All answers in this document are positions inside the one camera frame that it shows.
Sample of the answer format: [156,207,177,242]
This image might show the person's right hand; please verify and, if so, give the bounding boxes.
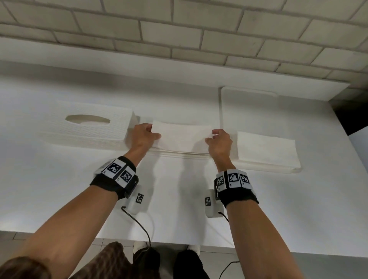
[204,129,234,172]

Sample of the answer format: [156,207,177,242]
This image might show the person's left hand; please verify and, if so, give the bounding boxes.
[126,123,162,166]

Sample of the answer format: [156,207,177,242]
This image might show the white paper napkin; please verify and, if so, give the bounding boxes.
[151,120,214,153]

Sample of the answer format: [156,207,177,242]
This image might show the person's left forearm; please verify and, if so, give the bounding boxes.
[8,183,120,279]

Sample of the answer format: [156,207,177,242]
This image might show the person's right forearm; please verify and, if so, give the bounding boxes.
[225,198,306,279]

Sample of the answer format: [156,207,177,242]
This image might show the stack of unfolded white napkins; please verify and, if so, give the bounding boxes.
[148,145,214,159]

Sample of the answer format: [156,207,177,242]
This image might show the white rectangular tray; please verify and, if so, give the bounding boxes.
[220,86,304,175]

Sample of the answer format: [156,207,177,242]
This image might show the black right wristband with markers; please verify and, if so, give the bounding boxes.
[213,169,260,209]

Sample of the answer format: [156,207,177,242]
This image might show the black wristband with markers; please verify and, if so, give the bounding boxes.
[213,169,260,209]
[90,156,140,201]

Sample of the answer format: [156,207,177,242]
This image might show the black left wristband with markers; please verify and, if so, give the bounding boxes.
[90,156,140,201]

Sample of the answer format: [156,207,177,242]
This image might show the stack of folded white napkins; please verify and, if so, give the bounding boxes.
[236,131,302,171]

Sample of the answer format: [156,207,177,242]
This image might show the white perforated tissue box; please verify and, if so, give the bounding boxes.
[38,100,138,152]

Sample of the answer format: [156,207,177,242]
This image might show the person's black trousers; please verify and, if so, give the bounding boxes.
[133,247,211,279]

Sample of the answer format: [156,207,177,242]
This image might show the person's brown patterned garment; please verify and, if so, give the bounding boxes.
[68,241,134,279]

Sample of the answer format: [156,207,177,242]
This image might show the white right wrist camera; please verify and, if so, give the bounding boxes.
[204,188,225,218]

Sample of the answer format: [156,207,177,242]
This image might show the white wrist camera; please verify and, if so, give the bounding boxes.
[121,185,146,215]
[204,188,225,218]

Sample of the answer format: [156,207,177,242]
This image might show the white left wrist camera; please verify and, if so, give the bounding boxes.
[121,185,146,215]

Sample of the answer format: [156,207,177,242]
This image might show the black right camera cable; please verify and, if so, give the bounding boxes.
[218,211,241,279]

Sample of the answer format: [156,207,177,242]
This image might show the black camera cable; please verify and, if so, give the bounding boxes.
[218,211,241,279]
[121,206,152,249]

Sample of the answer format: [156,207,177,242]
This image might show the black left camera cable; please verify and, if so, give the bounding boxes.
[121,206,152,249]

